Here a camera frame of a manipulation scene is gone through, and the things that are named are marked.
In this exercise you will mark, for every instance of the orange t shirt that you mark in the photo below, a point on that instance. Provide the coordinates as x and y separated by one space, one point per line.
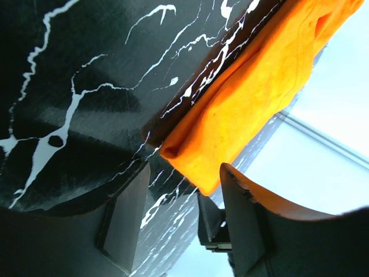
263 80

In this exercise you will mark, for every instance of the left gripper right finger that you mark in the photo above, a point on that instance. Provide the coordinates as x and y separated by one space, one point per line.
272 236

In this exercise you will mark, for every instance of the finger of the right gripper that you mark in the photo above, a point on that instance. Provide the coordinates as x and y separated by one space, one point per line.
213 231

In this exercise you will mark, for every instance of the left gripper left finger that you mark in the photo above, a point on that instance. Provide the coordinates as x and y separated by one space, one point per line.
95 234

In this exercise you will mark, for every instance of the aluminium frame rail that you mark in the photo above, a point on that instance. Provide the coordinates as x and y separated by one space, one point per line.
324 139

